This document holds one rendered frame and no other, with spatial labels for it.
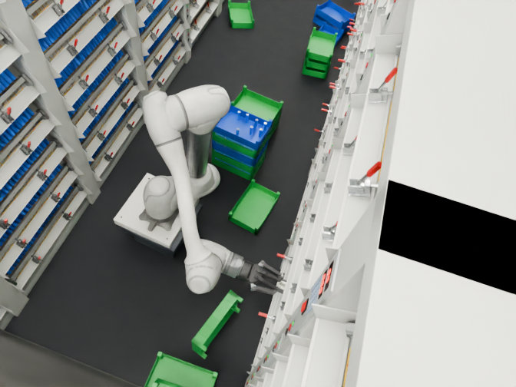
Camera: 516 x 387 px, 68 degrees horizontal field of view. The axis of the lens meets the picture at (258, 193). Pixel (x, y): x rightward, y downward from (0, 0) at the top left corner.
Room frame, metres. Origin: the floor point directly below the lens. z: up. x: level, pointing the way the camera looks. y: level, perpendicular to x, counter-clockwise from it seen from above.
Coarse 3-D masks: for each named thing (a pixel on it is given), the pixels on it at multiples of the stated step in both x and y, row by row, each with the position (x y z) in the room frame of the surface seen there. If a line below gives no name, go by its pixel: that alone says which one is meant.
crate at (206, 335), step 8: (232, 296) 0.60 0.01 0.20; (224, 304) 0.56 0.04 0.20; (232, 304) 0.56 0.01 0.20; (216, 312) 0.51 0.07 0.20; (224, 312) 0.52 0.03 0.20; (232, 312) 0.58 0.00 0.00; (208, 320) 0.47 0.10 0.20; (216, 320) 0.47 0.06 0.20; (224, 320) 0.53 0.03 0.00; (208, 328) 0.43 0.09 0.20; (216, 328) 0.48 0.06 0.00; (200, 336) 0.39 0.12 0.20; (208, 336) 0.39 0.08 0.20; (192, 344) 0.36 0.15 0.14; (200, 344) 0.36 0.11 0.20; (208, 344) 0.40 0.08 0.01; (200, 352) 0.34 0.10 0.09
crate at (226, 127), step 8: (232, 112) 1.69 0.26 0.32; (240, 112) 1.68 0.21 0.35; (248, 112) 1.67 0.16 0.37; (224, 120) 1.62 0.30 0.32; (232, 120) 1.63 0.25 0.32; (240, 120) 1.65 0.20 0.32; (248, 120) 1.66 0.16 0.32; (264, 120) 1.64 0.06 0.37; (272, 120) 1.63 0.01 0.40; (216, 128) 1.51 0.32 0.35; (224, 128) 1.55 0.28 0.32; (232, 128) 1.56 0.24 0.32; (240, 128) 1.58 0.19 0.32; (248, 128) 1.59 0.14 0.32; (256, 128) 1.61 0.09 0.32; (224, 136) 1.50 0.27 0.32; (232, 136) 1.48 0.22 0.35; (240, 136) 1.52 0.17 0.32; (248, 136) 1.53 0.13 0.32; (256, 136) 1.55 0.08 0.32; (264, 136) 1.53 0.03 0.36; (248, 144) 1.46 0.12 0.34; (256, 144) 1.44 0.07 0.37
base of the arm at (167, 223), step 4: (144, 212) 0.92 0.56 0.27; (176, 212) 0.96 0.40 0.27; (140, 216) 0.89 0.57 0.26; (144, 216) 0.90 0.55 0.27; (148, 216) 0.89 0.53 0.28; (172, 216) 0.92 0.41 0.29; (176, 216) 0.94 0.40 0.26; (144, 220) 0.88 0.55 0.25; (148, 220) 0.88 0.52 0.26; (152, 220) 0.87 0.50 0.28; (156, 220) 0.88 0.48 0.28; (160, 220) 0.88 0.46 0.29; (164, 220) 0.89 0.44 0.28; (168, 220) 0.90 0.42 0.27; (172, 220) 0.91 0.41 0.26; (152, 224) 0.85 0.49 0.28; (156, 224) 0.86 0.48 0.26; (160, 224) 0.87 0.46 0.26; (164, 224) 0.88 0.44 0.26; (168, 224) 0.88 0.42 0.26; (172, 224) 0.89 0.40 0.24; (148, 228) 0.83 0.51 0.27; (152, 228) 0.83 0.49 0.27; (164, 228) 0.86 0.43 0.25; (168, 228) 0.86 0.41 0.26
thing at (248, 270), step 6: (246, 264) 0.59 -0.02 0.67; (252, 264) 0.60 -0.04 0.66; (258, 264) 0.61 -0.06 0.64; (240, 270) 0.56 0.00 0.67; (246, 270) 0.56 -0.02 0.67; (252, 270) 0.58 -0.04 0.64; (240, 276) 0.54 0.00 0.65; (246, 276) 0.54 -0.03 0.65; (252, 276) 0.55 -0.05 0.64; (252, 282) 0.53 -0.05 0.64; (258, 282) 0.54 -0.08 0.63
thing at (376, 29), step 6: (384, 0) 1.50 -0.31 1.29; (378, 6) 1.46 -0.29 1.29; (384, 6) 1.39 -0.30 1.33; (378, 12) 1.39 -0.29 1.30; (384, 12) 1.39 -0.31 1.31; (378, 18) 1.37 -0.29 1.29; (378, 24) 1.33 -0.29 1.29; (372, 30) 1.29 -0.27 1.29; (378, 30) 1.29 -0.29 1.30; (372, 36) 1.25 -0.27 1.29; (372, 42) 1.22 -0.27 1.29; (372, 48) 1.18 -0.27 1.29; (366, 54) 1.13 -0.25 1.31; (366, 60) 1.12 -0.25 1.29
